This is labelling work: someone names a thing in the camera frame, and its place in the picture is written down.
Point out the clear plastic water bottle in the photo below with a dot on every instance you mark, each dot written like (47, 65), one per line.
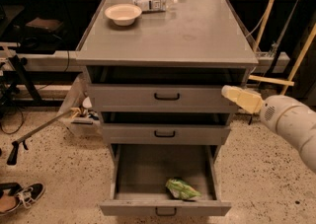
(154, 5)

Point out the long reacher grabber tool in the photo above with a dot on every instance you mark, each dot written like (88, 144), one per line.
(12, 159)

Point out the white paper bowl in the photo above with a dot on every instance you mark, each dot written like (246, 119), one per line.
(123, 14)

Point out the green rice chip bag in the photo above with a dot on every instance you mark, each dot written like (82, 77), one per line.
(181, 190)

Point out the grey bottom drawer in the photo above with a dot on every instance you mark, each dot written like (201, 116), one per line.
(139, 181)

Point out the clear plastic storage bin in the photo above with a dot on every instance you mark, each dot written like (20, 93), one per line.
(79, 120)

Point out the black box on shelf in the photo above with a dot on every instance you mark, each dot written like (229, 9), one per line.
(44, 26)

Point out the grey drawer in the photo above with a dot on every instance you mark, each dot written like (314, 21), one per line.
(139, 181)
(191, 128)
(161, 89)

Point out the black metal stand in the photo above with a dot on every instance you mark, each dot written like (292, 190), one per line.
(22, 73)

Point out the grey middle drawer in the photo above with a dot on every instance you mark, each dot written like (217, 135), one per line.
(191, 128)

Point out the grey top drawer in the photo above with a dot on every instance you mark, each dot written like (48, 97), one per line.
(161, 89)

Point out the black and white sneaker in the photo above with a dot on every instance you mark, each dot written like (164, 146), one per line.
(14, 196)

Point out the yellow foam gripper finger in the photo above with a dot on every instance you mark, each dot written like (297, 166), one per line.
(247, 100)

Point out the wooden easel frame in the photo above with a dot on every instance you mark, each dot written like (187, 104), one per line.
(274, 51)

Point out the grey drawer cabinet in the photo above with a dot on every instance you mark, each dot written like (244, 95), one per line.
(190, 34)

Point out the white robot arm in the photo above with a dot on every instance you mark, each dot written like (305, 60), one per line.
(282, 115)

